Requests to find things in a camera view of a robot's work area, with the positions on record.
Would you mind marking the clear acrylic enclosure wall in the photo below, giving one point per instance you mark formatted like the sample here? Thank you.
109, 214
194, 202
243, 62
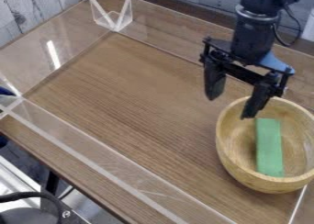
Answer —
112, 113

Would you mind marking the green rectangular block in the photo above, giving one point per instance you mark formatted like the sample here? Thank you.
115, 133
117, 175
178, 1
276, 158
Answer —
268, 147

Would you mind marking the black table leg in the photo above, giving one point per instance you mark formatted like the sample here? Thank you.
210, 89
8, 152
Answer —
52, 183

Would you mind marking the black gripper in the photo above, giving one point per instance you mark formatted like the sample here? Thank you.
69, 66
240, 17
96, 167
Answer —
244, 58

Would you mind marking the metal bracket with screw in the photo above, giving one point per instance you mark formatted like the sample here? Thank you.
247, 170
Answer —
65, 215

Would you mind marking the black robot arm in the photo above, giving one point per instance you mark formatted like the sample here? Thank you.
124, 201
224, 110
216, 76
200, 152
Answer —
267, 7

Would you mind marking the brown wooden bowl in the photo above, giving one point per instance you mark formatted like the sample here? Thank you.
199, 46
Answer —
236, 149

